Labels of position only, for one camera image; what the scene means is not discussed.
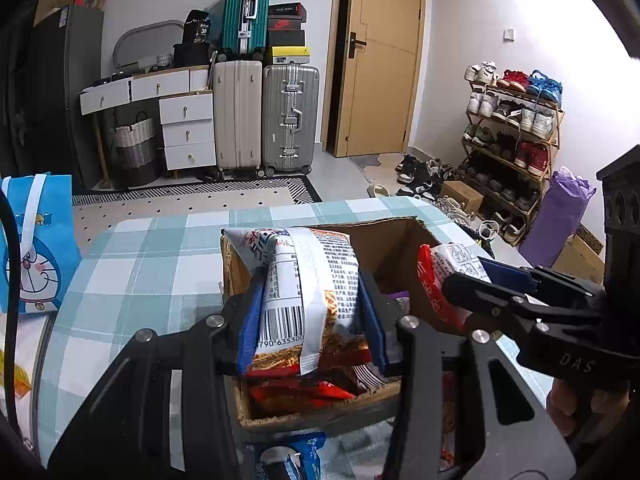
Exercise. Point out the flat black shoe box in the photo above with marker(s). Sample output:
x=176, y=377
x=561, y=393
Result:
x=286, y=9

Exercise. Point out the rows of shelved sneakers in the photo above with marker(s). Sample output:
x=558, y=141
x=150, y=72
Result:
x=530, y=155

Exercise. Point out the teal suitcase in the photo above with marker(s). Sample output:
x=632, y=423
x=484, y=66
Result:
x=245, y=15

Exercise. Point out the dark grey fridge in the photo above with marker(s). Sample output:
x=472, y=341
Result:
x=75, y=85

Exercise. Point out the grey door mat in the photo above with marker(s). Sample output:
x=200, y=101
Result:
x=372, y=167

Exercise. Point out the dark wardrobe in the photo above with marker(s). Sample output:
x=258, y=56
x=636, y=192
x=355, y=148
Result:
x=15, y=85

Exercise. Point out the plain black shoe box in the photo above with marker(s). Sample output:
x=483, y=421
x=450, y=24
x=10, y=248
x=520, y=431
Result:
x=285, y=38

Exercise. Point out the white desk with drawers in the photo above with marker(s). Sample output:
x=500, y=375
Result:
x=187, y=132

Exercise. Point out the yellow black shoe box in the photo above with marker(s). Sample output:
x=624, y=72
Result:
x=287, y=55

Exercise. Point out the black white patterned rug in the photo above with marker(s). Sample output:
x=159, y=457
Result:
x=200, y=191

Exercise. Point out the blue white snack packet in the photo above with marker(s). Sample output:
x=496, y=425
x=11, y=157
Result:
x=285, y=460

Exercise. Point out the purple snack packet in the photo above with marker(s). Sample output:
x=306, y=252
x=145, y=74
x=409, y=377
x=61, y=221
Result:
x=400, y=300

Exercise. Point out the silver suitcase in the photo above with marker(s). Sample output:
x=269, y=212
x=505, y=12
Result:
x=290, y=120

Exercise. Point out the blue cartoon bag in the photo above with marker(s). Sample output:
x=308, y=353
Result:
x=50, y=220

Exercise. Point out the small white grey packet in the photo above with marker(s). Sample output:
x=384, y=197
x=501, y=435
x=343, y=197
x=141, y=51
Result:
x=370, y=377

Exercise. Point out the tan wooden door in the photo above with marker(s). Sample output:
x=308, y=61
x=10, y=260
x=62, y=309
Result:
x=385, y=60

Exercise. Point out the black bag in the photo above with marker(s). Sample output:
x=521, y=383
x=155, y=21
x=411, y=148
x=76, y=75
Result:
x=192, y=56

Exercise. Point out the grey arched frame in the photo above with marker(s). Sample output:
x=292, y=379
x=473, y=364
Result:
x=145, y=30

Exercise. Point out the red black shoe box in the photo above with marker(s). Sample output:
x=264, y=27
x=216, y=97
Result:
x=285, y=22

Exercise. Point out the woven laundry basket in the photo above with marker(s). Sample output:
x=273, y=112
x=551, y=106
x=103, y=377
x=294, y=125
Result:
x=135, y=152

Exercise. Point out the black labelled pouch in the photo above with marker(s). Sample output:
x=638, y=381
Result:
x=196, y=27

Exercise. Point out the person's right hand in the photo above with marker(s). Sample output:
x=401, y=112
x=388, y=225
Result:
x=567, y=407

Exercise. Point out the pile of assorted shoes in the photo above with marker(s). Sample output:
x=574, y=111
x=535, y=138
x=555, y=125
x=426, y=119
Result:
x=425, y=175

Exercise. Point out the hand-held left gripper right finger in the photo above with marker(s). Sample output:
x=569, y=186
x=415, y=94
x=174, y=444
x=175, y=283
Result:
x=372, y=320

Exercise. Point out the brown cardboard box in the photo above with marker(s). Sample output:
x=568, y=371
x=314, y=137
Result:
x=390, y=250

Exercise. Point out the small cardboard box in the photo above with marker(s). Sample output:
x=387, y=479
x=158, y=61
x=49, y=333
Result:
x=462, y=196

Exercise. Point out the wooden shoe rack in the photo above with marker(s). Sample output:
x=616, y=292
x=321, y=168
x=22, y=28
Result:
x=545, y=105

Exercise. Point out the patterned tan cardboard box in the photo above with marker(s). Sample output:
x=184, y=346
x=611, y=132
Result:
x=580, y=255

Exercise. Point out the purple plastic bag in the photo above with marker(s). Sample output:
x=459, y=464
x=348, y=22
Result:
x=555, y=215

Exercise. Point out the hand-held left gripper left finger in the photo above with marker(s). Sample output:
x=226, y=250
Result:
x=250, y=320

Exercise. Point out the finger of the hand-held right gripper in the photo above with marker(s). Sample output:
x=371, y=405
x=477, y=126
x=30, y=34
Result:
x=505, y=272
x=480, y=295

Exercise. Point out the large white red snack packet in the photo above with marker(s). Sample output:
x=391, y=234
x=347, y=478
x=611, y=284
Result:
x=310, y=270

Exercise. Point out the small white basket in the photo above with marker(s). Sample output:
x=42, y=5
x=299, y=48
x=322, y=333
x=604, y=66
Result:
x=162, y=60

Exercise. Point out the beige suitcase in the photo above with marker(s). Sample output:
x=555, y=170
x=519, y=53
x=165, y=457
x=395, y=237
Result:
x=237, y=115

